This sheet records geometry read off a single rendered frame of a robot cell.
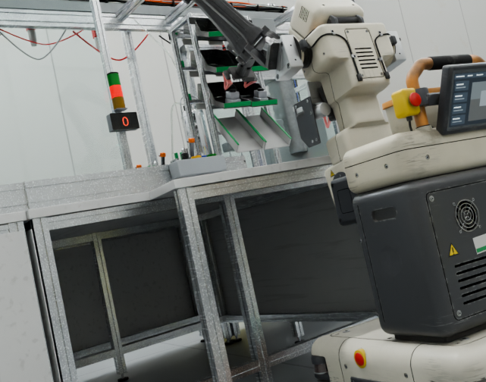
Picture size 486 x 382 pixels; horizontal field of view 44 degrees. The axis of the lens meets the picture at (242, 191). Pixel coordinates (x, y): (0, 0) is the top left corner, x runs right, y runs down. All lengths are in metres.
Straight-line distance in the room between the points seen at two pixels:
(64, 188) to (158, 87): 4.58
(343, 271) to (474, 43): 7.13
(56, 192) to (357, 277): 1.49
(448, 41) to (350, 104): 7.44
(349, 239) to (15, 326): 1.60
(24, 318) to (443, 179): 1.26
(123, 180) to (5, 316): 0.61
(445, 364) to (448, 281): 0.20
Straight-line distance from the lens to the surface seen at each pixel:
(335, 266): 3.02
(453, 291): 1.59
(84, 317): 3.87
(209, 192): 1.97
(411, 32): 8.93
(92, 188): 2.14
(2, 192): 2.07
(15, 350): 1.96
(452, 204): 1.62
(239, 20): 2.11
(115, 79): 2.60
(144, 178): 2.22
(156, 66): 6.69
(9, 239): 1.97
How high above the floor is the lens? 0.65
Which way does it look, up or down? 4 degrees up
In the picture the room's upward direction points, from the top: 12 degrees counter-clockwise
